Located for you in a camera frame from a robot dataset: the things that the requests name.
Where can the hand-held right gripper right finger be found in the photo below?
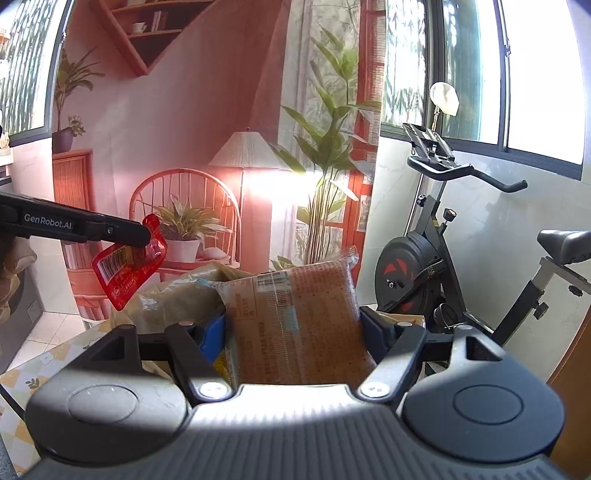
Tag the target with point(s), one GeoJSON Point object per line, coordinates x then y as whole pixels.
{"type": "Point", "coordinates": [371, 332]}

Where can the person's left hand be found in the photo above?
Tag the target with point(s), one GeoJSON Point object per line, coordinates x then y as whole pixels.
{"type": "Point", "coordinates": [21, 263]}

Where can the wooden door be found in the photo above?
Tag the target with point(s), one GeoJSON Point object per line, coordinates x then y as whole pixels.
{"type": "Point", "coordinates": [575, 392]}

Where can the paper lined cardboard box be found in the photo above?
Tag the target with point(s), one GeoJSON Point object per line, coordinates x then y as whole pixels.
{"type": "Point", "coordinates": [175, 295]}

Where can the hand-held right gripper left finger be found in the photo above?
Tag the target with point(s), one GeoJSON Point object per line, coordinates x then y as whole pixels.
{"type": "Point", "coordinates": [213, 339]}

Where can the grey appliance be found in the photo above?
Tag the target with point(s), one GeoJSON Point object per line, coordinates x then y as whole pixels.
{"type": "Point", "coordinates": [27, 323]}

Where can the floral checked tablecloth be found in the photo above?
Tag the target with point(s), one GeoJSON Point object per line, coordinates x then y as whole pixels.
{"type": "Point", "coordinates": [41, 369]}

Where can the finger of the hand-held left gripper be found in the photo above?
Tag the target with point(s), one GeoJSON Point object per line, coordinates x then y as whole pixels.
{"type": "Point", "coordinates": [120, 233]}

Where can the black exercise bike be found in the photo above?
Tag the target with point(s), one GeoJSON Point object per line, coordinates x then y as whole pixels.
{"type": "Point", "coordinates": [415, 267]}

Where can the printed room backdrop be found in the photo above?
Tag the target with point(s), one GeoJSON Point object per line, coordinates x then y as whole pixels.
{"type": "Point", "coordinates": [184, 92]}

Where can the dark framed window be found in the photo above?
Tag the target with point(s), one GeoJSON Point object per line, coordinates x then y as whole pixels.
{"type": "Point", "coordinates": [27, 69]}
{"type": "Point", "coordinates": [531, 69]}

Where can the red snack packet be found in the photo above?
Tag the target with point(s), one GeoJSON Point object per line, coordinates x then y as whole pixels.
{"type": "Point", "coordinates": [120, 277]}

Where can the brown snack packet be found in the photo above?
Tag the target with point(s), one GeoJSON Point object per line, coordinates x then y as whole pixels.
{"type": "Point", "coordinates": [295, 323]}

